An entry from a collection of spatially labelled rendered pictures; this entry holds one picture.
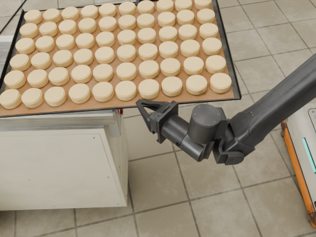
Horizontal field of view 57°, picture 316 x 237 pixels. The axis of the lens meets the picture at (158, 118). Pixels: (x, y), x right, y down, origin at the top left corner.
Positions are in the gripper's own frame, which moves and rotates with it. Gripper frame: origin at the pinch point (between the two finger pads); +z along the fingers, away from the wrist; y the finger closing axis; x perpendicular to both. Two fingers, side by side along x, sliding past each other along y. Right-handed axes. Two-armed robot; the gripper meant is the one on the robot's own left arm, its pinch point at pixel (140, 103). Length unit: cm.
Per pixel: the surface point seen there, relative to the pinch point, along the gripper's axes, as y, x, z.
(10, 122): 10.1, -23.2, 28.9
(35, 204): 79, -38, 43
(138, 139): 98, 26, 39
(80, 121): 11.5, -10.0, 15.2
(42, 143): 20.9, -20.5, 24.7
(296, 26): 103, 184, 18
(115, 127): 21.7, -1.5, 12.3
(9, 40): 6, -6, 54
